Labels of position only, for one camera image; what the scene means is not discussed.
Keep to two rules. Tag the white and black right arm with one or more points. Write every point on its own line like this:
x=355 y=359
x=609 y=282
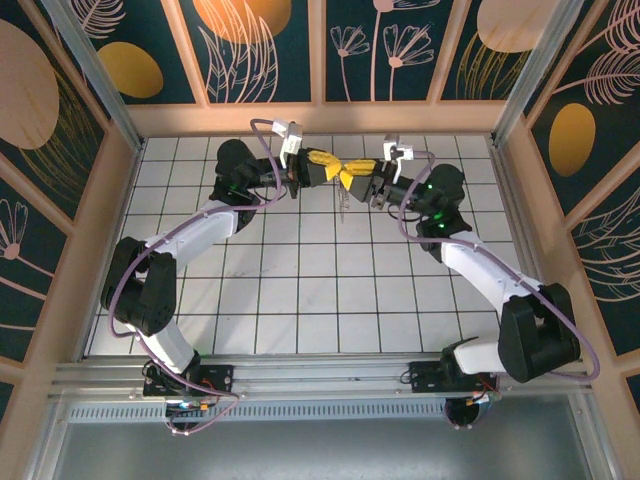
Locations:
x=480 y=265

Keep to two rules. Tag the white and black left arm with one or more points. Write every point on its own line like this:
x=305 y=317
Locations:
x=200 y=227

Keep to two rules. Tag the grey metal sheet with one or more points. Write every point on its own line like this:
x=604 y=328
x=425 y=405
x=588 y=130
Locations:
x=320 y=452

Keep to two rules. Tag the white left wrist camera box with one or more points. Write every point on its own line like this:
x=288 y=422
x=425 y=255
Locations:
x=291 y=140

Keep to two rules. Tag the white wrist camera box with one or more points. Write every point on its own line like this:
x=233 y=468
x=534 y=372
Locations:
x=291 y=140
x=397 y=150

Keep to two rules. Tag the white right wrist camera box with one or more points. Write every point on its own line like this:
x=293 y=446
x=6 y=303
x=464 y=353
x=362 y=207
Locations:
x=397 y=150

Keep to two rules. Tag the aluminium side rail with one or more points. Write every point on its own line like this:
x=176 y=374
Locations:
x=125 y=205
x=512 y=210

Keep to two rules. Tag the aluminium corner post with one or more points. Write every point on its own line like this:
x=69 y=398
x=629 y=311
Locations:
x=535 y=65
x=95 y=75

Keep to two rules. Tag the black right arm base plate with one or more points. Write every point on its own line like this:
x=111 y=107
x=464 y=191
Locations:
x=425 y=377

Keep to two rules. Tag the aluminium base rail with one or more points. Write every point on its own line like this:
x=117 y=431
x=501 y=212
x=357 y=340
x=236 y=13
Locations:
x=320 y=375

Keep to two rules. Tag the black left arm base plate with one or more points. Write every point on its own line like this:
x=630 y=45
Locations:
x=217 y=377

